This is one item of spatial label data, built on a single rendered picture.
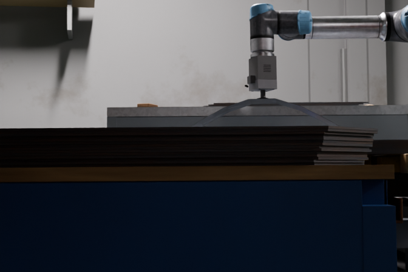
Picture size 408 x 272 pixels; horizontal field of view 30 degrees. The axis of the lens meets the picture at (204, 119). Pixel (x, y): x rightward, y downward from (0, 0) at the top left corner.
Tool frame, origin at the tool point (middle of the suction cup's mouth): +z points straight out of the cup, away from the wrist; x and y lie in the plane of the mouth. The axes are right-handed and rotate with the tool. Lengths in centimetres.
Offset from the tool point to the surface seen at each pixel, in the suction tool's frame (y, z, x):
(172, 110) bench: -86, -5, -8
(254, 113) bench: -77, -3, 25
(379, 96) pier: -303, -35, 210
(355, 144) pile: 113, 16, -27
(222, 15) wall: -328, -98, 91
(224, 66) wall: -328, -59, 92
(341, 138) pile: 115, 15, -30
